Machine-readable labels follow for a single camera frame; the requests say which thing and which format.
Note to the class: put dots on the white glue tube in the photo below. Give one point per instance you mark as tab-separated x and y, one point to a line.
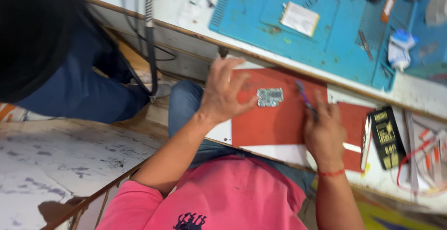
400	50

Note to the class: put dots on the large blue silicone repair mat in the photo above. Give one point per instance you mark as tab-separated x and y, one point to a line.
307	34

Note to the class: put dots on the white phone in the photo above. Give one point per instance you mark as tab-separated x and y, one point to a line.
366	142

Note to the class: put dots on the pink shirt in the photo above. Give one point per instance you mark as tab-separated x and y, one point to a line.
216	198

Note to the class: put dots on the red work mat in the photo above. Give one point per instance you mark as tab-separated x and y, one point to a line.
272	125

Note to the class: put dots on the green circuit board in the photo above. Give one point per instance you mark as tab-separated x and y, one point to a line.
270	97

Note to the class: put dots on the person's left hand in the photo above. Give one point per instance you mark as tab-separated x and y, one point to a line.
218	97

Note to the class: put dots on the metal tweezers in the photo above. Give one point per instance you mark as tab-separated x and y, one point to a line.
365	45

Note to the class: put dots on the person's right hand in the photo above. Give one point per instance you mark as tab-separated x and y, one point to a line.
326	139

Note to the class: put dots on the black box gold print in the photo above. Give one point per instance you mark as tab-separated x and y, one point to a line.
387	139

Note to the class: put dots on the white flat battery yellow edge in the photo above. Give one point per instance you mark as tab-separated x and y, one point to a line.
299	19

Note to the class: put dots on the red thread wristband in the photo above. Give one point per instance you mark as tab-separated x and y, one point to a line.
331	173

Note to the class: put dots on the small blue silicone mat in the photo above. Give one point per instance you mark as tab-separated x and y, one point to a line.
431	38

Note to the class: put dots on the blue jeans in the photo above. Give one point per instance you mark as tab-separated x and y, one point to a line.
185	104

